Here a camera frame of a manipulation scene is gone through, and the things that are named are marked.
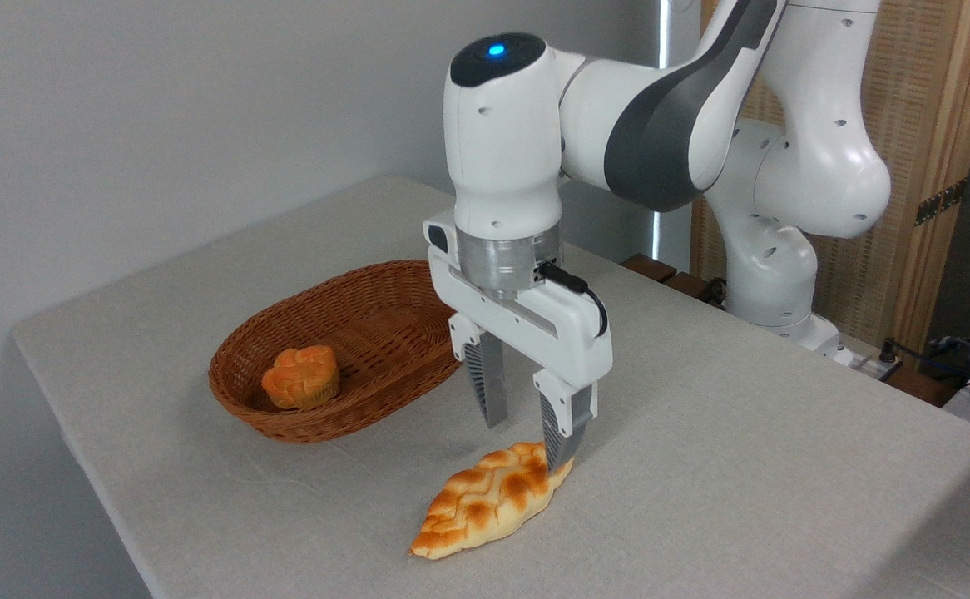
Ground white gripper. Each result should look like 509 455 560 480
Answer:
423 212 613 475

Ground braided golden bread loaf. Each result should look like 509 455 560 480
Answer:
408 441 576 561

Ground brown wicker oval basket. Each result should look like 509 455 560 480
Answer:
208 260 463 444

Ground dark wooden base board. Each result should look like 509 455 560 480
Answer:
622 254 964 408

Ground grey tablecloth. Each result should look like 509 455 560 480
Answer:
11 175 970 599

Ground bright vertical window strip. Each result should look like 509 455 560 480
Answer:
653 0 671 260

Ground orange flower-shaped bun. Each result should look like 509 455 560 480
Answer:
261 345 341 411

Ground metal screen hinge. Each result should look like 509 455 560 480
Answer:
915 179 967 227

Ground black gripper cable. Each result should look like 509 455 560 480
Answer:
537 262 609 338

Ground black base power cable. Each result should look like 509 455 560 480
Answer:
878 337 970 385

